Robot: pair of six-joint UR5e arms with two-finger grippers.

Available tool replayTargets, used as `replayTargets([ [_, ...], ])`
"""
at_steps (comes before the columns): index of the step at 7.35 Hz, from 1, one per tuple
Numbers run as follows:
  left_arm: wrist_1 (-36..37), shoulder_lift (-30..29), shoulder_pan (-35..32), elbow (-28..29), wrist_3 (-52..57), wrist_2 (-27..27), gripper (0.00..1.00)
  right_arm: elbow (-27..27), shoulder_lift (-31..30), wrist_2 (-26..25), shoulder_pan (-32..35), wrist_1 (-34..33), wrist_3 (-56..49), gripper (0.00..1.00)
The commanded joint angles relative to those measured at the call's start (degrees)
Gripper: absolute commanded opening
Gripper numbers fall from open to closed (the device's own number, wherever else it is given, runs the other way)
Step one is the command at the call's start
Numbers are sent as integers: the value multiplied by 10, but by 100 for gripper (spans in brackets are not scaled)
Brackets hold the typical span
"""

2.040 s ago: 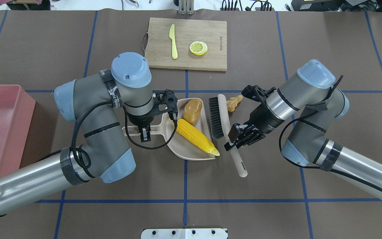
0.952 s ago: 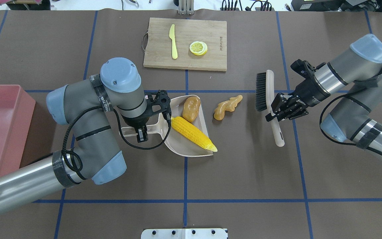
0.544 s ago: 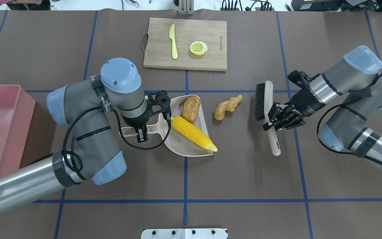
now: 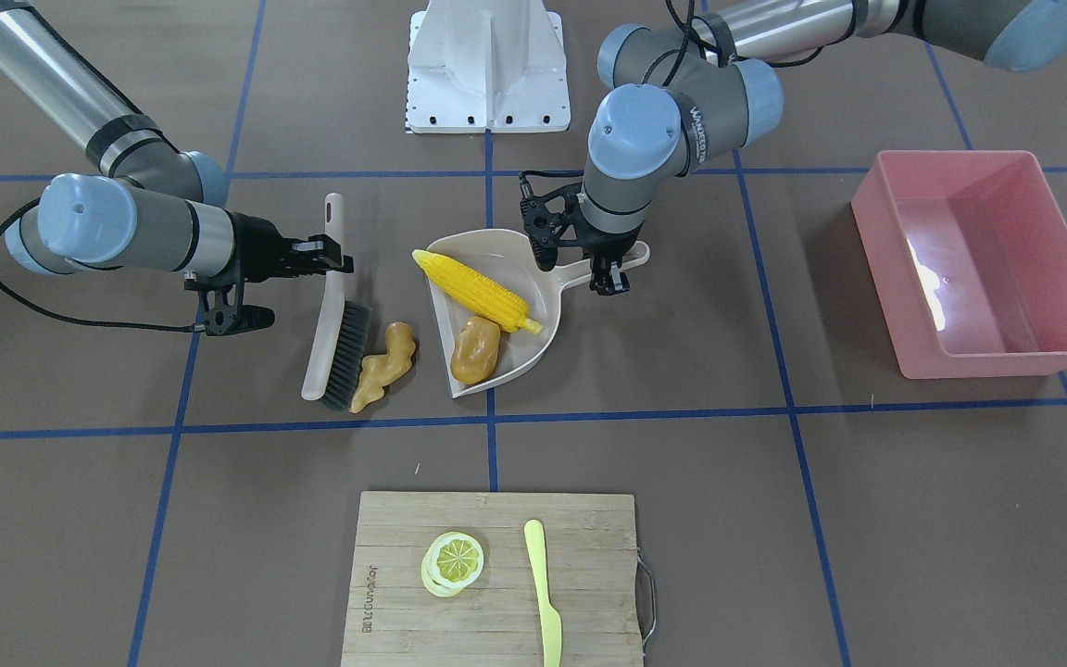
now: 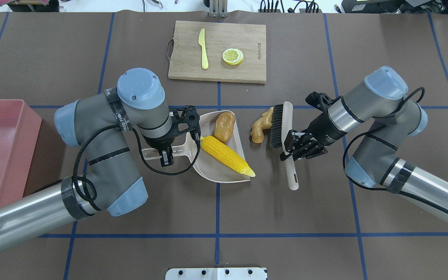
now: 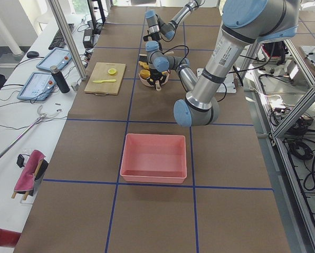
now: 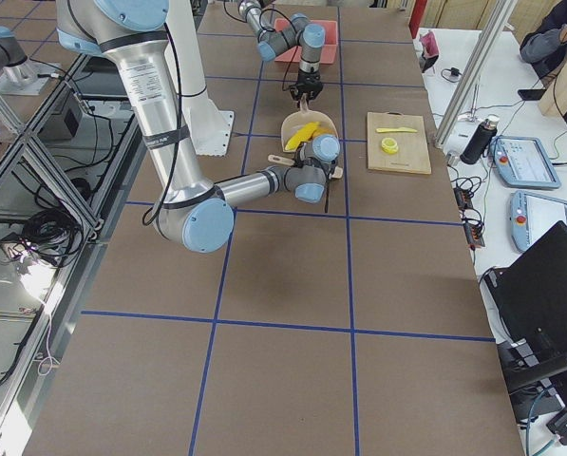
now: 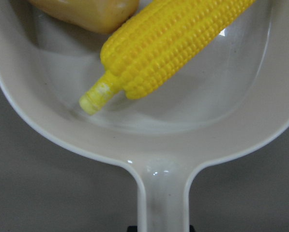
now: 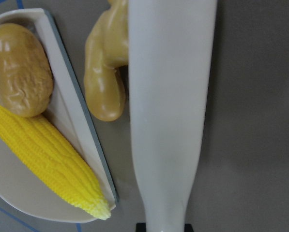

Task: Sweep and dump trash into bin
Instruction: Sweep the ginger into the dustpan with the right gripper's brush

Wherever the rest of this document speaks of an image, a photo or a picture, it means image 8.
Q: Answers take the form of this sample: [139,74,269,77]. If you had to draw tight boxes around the beige plastic dustpan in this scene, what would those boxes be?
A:
[0,0,289,232]

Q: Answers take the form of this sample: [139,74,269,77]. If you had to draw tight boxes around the round fried nugget toy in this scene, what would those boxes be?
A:
[29,0,139,34]

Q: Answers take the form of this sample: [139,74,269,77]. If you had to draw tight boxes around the yellow toy corn cob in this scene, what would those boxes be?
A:
[79,0,253,115]

